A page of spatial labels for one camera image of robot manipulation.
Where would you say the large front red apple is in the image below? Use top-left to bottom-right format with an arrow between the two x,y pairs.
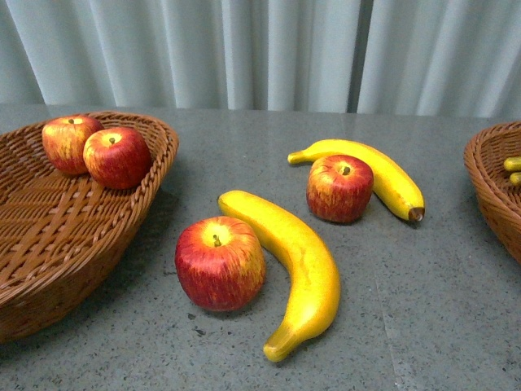
174,216 -> 266,312

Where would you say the red apple in basket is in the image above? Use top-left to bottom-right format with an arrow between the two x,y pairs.
83,127 -> 152,190

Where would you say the left brown wicker basket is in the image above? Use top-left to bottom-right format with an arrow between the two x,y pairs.
1,111 -> 179,343

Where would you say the brown wicker basket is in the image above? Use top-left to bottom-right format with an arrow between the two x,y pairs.
1,111 -> 179,343
463,121 -> 520,261

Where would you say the large front yellow banana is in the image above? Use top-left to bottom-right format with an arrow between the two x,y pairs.
217,190 -> 341,362

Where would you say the right brown wicker basket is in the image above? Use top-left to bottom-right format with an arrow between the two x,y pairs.
463,121 -> 520,261

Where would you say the white pleated curtain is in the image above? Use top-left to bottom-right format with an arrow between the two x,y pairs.
1,1 -> 520,117

